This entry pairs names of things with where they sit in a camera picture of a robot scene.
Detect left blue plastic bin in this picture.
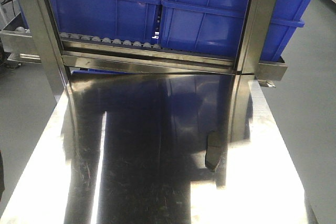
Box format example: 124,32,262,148
49,0,161,43

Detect grey brake pad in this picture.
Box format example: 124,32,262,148
205,131,223,171

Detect stainless steel rack frame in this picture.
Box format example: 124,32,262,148
0,0,289,104

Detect right blue plastic bin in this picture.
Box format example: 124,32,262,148
159,0,311,61

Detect blue plastic bin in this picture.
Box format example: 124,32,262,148
159,0,311,61
49,0,161,43

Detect roller track strip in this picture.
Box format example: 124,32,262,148
59,32,162,49

